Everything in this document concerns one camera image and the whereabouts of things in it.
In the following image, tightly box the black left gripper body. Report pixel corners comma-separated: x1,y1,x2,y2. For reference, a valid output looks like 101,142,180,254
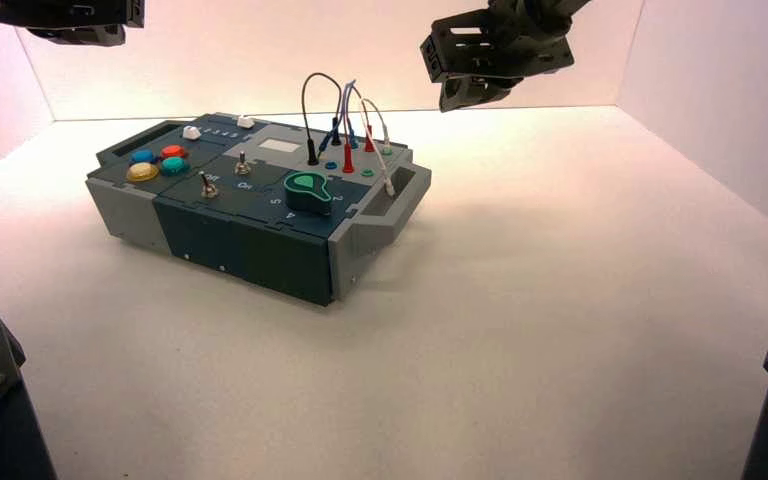
0,0,145,29

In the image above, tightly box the yellow push button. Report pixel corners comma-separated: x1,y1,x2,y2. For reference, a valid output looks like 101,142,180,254
126,162,160,184

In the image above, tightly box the green rotary knob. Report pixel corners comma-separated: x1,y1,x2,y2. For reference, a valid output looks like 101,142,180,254
283,172,335,217

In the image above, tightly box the blue jumper cable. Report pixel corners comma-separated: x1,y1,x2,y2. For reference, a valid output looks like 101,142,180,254
317,80,360,159

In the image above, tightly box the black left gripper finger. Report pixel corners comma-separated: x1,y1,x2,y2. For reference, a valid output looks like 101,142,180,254
26,27,81,45
79,25,127,48

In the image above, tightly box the grey and teal control box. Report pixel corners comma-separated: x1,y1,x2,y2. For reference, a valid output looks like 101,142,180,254
85,112,433,307

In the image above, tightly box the white jumper cable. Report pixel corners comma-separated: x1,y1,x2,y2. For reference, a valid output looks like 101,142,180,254
354,82,397,197

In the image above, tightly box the black jumper cable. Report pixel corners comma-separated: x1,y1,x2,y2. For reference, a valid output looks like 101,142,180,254
301,72,344,167

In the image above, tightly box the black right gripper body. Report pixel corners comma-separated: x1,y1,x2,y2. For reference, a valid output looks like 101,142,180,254
420,7,576,84

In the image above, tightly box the red jumper cable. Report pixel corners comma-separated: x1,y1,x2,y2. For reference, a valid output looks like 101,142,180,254
342,82,377,175

